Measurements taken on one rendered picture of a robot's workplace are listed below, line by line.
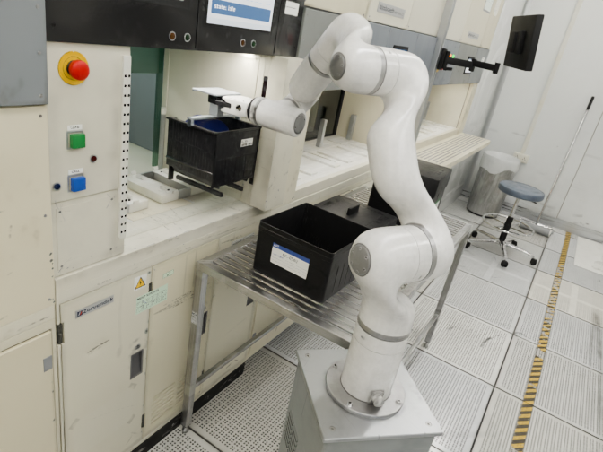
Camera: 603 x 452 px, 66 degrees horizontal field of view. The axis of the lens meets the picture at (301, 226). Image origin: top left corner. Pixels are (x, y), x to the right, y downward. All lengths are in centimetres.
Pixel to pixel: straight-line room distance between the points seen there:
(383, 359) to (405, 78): 59
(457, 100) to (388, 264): 357
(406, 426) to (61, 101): 100
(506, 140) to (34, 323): 492
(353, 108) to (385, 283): 225
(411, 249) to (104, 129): 73
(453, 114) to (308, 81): 325
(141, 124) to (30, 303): 119
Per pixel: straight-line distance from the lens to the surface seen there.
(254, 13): 148
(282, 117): 137
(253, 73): 165
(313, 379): 116
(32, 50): 105
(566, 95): 542
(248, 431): 205
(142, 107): 222
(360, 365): 108
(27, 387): 138
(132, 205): 158
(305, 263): 140
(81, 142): 113
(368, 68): 98
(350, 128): 305
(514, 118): 548
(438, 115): 444
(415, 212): 99
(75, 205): 120
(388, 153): 96
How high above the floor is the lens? 153
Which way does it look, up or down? 24 degrees down
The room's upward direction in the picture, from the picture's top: 11 degrees clockwise
